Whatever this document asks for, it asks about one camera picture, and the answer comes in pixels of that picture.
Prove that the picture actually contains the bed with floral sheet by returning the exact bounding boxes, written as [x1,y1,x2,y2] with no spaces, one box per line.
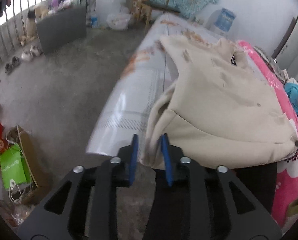
[85,14,221,157]

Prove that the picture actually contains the pink floral quilt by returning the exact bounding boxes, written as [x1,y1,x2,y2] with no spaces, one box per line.
[237,40,298,232]

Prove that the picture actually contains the brown paper bag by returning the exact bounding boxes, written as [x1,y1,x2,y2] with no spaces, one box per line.
[6,125,51,204]

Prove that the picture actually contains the white plastic bag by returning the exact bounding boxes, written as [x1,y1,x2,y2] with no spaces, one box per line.
[106,13,131,31]

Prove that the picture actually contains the white sneakers pair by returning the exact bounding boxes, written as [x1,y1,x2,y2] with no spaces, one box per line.
[21,46,42,62]

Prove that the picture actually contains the dark grey shoes pair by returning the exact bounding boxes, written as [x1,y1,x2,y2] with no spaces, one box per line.
[5,56,21,75]

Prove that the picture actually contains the dark grey board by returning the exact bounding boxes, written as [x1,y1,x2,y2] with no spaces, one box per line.
[36,5,86,55]

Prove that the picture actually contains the water dispenser with blue bottle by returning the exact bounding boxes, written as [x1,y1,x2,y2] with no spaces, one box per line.
[210,8,236,37]

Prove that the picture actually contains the wooden chair black seat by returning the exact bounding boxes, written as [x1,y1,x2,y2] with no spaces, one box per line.
[131,0,180,25]

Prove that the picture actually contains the green paper bag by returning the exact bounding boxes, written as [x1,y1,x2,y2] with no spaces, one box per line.
[0,144,31,190]

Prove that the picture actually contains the cream fleece jacket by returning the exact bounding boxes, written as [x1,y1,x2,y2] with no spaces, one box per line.
[139,35,298,169]

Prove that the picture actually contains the grey knitted blanket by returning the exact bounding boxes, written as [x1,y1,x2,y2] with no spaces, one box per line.
[253,46,288,85]

